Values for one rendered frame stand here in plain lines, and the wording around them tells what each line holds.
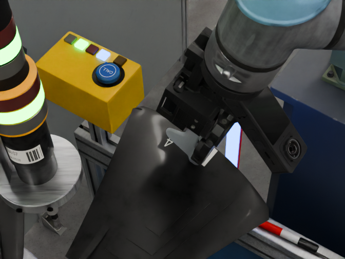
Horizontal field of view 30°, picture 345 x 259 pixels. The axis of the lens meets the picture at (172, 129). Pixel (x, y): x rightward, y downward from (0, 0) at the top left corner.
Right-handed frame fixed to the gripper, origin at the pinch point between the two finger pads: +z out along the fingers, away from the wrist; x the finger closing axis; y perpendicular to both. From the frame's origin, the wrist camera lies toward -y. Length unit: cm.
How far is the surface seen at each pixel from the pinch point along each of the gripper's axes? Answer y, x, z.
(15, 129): 10.2, 24.3, -31.4
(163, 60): 37, -92, 123
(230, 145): -1.9, -11.9, 12.9
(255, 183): -15, -72, 121
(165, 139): 5.3, 0.0, 1.9
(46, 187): 7.5, 23.6, -23.7
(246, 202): -7.9, 0.4, 2.2
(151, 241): -1.1, 12.6, 1.3
